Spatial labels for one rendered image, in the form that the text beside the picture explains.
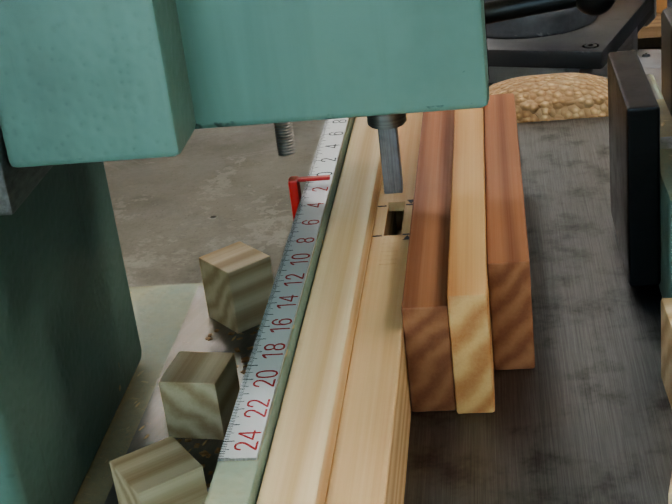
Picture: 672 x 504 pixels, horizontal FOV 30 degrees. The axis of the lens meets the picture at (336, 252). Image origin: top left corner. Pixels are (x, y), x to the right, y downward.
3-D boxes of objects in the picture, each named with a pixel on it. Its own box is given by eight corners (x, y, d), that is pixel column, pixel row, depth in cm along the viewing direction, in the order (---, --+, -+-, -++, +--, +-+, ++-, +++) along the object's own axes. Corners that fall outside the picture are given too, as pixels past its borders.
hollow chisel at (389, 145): (402, 193, 62) (393, 96, 60) (384, 194, 62) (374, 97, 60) (403, 186, 63) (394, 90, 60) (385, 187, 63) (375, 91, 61)
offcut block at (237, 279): (238, 334, 82) (227, 273, 80) (208, 316, 85) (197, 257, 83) (279, 316, 84) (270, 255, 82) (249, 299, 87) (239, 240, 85)
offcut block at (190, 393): (189, 405, 75) (179, 350, 73) (243, 407, 74) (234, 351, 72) (168, 438, 72) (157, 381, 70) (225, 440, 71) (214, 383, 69)
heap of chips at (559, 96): (628, 115, 83) (627, 88, 82) (475, 126, 84) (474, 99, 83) (617, 82, 89) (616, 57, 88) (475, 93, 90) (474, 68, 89)
